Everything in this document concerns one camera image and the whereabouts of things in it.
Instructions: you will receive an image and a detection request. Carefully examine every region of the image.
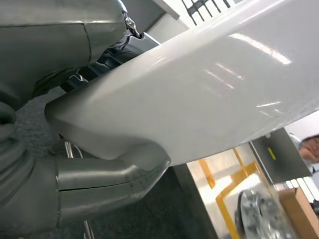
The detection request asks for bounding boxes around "steel workbench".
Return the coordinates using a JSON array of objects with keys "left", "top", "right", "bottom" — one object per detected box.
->
[{"left": 172, "top": 141, "right": 319, "bottom": 239}]

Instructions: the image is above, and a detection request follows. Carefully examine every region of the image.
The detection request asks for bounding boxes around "brown cardboard box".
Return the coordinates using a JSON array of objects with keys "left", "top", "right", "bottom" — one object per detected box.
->
[{"left": 277, "top": 186, "right": 319, "bottom": 239}]

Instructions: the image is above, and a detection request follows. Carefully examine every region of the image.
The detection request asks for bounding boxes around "silver wheel hubcap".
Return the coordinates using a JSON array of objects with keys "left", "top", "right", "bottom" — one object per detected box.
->
[{"left": 234, "top": 189, "right": 299, "bottom": 239}]

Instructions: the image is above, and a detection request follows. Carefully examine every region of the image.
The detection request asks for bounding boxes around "dark case with yellow strap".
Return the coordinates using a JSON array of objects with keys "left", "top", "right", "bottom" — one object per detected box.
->
[{"left": 249, "top": 127, "right": 313, "bottom": 184}]

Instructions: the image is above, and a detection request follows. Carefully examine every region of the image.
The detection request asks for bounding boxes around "person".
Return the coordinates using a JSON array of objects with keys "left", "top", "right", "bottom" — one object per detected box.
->
[{"left": 289, "top": 132, "right": 319, "bottom": 174}]

